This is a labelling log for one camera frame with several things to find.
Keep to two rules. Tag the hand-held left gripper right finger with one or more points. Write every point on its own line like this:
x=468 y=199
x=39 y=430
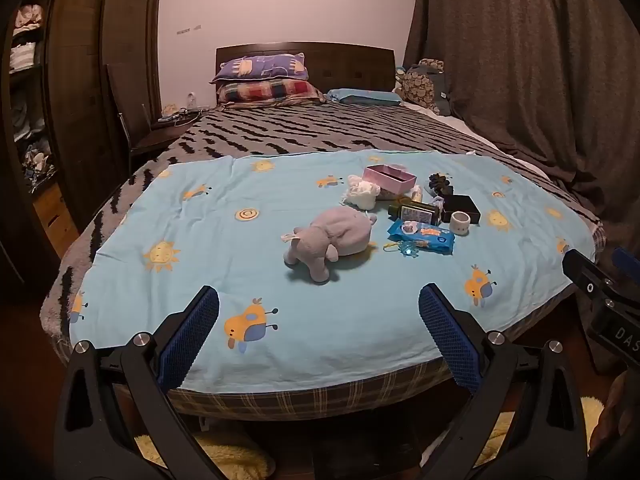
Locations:
x=445 y=327

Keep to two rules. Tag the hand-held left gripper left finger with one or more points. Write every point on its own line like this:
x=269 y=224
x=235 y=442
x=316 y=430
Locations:
x=192 y=325

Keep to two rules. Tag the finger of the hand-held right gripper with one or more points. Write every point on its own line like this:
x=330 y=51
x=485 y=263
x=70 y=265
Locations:
x=627 y=262
x=582 y=272

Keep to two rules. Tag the pink cardboard box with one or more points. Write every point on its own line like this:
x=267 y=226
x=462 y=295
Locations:
x=390 y=180

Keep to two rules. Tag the person's right hand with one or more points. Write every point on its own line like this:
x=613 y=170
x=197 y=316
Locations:
x=610 y=410

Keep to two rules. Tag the light blue printed sheet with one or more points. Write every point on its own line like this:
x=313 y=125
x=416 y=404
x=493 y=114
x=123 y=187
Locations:
x=210 y=240

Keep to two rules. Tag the blue wet wipes packet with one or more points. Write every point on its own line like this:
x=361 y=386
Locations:
x=425 y=237

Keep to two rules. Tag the white plastic cup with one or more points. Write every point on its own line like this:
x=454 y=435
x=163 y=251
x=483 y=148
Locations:
x=460 y=223

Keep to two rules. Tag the dark green glass bottle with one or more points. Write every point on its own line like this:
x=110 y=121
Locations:
x=415 y=211

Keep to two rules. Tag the black box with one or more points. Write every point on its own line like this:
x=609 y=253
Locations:
x=462 y=204

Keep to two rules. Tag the plaid mattress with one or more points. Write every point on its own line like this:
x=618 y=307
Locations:
x=310 y=400

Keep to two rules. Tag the dark crocheted scrunchie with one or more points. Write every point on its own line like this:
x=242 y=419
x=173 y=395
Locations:
x=440 y=183

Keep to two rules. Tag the grey elephant plush toy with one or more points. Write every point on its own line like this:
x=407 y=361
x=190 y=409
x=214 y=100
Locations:
x=332 y=232

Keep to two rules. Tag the white fluffy cloth ball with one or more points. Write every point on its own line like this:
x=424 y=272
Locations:
x=362 y=192

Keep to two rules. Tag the dark wooden chair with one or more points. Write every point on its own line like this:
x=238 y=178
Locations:
x=145 y=140

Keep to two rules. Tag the clutter on chair seat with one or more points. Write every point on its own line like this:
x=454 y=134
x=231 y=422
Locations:
x=177 y=112

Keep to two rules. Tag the brown curtain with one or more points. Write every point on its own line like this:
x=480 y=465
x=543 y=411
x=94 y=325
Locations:
x=525 y=60

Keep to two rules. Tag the grey zebra striped blanket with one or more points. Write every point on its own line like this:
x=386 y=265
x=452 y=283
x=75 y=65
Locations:
x=300 y=127

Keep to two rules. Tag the grey blue bag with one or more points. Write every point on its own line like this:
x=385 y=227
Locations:
x=442 y=92

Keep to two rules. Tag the brown circle patterned cushion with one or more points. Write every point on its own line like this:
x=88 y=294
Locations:
x=417 y=85

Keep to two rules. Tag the red and blue plaid pillow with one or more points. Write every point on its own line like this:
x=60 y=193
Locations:
x=270 y=92

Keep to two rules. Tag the light blue pillow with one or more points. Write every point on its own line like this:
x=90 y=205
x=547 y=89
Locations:
x=362 y=96

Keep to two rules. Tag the dark wooden wardrobe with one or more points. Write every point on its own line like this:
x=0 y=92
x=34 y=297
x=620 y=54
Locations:
x=80 y=85

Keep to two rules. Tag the purple printed pillow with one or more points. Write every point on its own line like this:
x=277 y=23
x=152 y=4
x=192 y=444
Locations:
x=260 y=67

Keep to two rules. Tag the dark wooden headboard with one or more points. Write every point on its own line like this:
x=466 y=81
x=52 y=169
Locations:
x=350 y=65

